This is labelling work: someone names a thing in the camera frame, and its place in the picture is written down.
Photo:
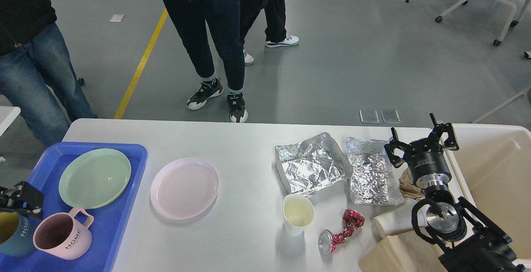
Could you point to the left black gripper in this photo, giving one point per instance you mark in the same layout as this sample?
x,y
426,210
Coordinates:
x,y
23,199

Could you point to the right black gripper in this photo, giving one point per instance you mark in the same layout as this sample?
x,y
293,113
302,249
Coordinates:
x,y
427,166

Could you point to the dark teal mug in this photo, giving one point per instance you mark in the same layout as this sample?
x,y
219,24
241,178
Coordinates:
x,y
16,235

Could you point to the pink mug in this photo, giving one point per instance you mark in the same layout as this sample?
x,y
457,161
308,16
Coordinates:
x,y
65,235

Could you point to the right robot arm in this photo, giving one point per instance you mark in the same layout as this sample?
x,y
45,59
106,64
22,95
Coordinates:
x,y
470,241

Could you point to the crumpled brown paper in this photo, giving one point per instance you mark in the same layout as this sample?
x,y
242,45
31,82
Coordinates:
x,y
407,187

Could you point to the right floor plate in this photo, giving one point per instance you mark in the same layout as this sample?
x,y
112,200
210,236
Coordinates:
x,y
390,116

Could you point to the floor plate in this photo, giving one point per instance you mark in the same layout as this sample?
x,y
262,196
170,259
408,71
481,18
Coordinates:
x,y
390,116
369,116

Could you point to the narrow crumpled foil sheet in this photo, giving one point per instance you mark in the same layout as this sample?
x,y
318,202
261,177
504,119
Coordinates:
x,y
372,180

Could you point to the left floor plate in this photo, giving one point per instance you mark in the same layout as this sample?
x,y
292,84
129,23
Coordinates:
x,y
369,116

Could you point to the beige plastic bin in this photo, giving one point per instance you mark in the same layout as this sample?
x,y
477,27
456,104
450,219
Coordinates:
x,y
493,166

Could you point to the lying white paper cup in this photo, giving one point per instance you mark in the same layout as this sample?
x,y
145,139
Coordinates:
x,y
395,221

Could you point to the green plate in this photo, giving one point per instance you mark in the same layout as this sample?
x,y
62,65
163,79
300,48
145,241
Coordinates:
x,y
95,178

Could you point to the white side table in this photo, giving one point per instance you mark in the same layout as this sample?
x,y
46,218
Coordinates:
x,y
7,115

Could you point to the blue plastic tray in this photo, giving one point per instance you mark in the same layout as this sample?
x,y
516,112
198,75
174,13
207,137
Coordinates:
x,y
110,220

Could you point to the crushed red can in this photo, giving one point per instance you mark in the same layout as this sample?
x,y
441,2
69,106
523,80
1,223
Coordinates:
x,y
328,241

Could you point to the large crumpled foil sheet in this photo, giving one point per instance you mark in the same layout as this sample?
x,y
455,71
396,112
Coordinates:
x,y
311,165

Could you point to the person in blue jeans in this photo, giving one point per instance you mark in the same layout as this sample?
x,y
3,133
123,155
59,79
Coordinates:
x,y
36,70

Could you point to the upright white paper cup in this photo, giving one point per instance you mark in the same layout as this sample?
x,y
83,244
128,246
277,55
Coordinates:
x,y
298,214

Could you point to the pink plate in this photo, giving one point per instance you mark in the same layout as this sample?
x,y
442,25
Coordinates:
x,y
184,188

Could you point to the person in grey sweater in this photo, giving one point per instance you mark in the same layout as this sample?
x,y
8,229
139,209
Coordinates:
x,y
275,14

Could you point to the person in dark jeans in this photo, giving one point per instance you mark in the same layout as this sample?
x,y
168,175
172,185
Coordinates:
x,y
195,21

